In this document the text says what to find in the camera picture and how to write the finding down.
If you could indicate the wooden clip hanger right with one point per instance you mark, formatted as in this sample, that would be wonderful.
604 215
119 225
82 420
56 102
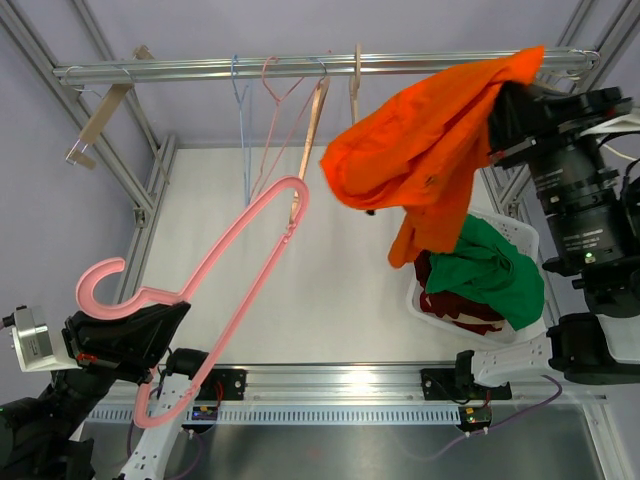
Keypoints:
564 69

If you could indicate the aluminium frame posts left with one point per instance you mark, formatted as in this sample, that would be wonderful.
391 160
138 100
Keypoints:
58 216

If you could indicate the blue wire hanger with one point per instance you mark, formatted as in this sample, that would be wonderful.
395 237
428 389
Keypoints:
243 98

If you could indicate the orange t shirt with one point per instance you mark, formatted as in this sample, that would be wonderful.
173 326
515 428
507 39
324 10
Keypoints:
421 149

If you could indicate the green t shirt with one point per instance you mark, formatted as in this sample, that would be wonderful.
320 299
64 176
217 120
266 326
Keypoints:
487 269

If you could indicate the wooden hanger with metal hook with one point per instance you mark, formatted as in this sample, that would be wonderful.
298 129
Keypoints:
318 101

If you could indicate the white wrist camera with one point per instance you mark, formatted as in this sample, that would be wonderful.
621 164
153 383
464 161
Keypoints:
38 349
623 125

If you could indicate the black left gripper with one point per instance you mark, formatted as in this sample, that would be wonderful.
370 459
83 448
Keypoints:
131 342

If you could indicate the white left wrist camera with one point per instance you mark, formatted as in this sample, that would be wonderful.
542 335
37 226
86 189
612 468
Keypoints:
38 349

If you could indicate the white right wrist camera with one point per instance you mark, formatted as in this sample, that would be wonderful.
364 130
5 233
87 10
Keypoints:
623 125

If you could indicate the metal clothes rail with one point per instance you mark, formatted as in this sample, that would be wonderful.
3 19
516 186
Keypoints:
156 71

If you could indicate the white plastic laundry basket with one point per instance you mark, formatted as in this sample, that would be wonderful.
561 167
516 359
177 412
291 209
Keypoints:
526 240

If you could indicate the white slotted cable duct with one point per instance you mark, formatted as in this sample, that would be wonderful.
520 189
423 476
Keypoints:
237 414

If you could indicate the dark maroon t shirt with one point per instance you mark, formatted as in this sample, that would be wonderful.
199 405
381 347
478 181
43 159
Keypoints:
422 268

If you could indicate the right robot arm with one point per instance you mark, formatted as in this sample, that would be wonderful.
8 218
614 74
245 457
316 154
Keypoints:
592 211

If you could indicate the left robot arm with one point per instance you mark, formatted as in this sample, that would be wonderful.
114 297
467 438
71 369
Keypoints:
36 432

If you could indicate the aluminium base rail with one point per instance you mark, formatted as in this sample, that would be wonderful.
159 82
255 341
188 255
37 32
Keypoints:
382 383

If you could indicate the aluminium frame posts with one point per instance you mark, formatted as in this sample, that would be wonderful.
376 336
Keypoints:
605 32
58 216

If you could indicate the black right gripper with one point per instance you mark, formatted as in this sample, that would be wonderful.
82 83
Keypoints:
527 121

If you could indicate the aluminium frame posts right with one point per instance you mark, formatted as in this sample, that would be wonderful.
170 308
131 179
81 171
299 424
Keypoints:
605 32

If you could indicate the wooden clip hanger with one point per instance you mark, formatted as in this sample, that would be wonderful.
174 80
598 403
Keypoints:
564 69
94 127

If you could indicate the pink wire hanger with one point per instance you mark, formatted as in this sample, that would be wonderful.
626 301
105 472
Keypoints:
266 169

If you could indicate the wooden clip hanger left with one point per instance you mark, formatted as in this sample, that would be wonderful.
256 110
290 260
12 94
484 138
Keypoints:
94 127

